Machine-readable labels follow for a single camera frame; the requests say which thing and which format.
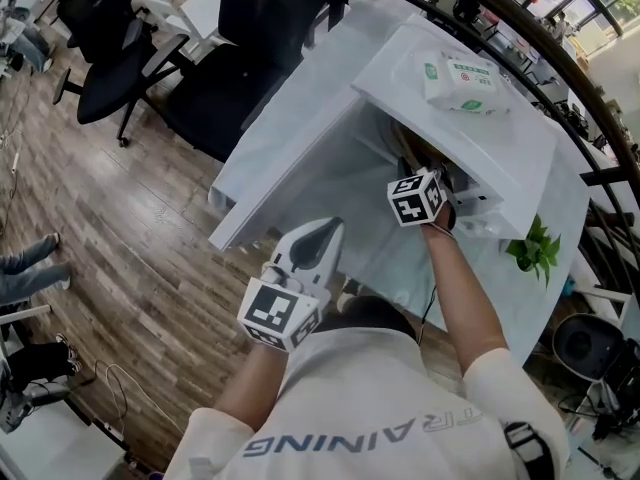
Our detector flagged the black mesh office chair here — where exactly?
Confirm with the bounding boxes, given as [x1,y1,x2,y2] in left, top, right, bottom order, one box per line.
[51,0,191,149]

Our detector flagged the person's white printed shirt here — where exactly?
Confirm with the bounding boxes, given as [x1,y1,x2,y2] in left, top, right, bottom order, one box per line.
[163,326,572,480]

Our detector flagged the white floor cable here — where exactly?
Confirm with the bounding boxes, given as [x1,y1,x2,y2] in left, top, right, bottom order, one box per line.
[93,359,187,440]

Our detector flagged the person's dark trousers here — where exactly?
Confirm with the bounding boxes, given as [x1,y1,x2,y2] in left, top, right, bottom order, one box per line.
[317,295,418,342]

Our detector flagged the person's right forearm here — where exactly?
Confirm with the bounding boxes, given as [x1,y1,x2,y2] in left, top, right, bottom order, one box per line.
[418,219,512,375]

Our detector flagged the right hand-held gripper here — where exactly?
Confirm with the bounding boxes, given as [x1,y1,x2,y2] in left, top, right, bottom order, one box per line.
[386,166,459,230]

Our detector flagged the green potted plant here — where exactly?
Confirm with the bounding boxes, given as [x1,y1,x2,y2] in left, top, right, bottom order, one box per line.
[503,214,564,290]

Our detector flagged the black curved metal railing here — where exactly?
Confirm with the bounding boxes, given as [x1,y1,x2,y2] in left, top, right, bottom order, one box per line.
[349,0,640,289]

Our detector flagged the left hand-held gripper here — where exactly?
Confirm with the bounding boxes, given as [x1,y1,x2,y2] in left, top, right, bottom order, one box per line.
[236,216,347,354]

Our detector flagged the white desk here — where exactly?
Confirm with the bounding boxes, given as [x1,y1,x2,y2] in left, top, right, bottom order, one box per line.
[0,396,129,480]

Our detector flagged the white tablecloth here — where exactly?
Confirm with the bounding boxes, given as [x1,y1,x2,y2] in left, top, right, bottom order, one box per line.
[208,12,592,367]

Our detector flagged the round black floor appliance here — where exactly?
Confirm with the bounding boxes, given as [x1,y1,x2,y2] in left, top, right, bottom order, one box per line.
[551,312,627,384]

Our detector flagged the person's left forearm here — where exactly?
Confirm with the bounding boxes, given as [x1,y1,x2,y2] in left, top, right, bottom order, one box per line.
[218,341,292,432]

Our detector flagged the large black office chair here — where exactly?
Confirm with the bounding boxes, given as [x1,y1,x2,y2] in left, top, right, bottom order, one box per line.
[143,0,354,165]

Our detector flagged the person's white shoe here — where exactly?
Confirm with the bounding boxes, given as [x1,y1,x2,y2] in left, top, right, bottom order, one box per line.
[336,276,362,314]

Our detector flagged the white green wipes packet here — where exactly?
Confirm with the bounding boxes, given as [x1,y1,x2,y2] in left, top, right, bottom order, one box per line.
[422,50,454,100]
[425,57,503,118]

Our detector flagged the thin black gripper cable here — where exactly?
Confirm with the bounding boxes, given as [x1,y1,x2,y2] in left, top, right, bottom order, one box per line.
[418,281,439,345]

